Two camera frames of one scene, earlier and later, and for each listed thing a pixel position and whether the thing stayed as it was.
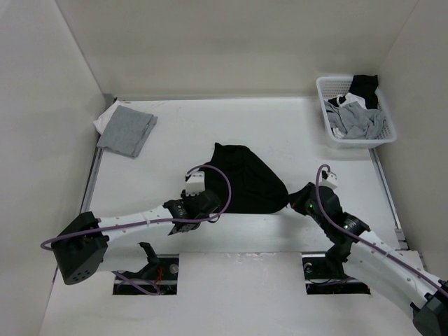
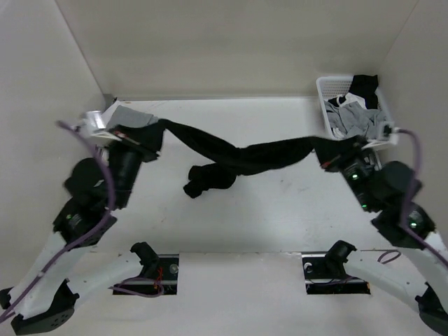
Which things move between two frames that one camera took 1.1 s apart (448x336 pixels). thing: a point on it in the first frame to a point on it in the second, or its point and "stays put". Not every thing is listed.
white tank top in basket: [350, 97] stays put
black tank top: [254, 188] to [239, 161]
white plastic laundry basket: [329, 87] stays put
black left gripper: [206, 217] to [152, 154]
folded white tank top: [103, 119] stays put
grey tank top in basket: [358, 122] stays put
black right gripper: [296, 199] to [333, 163]
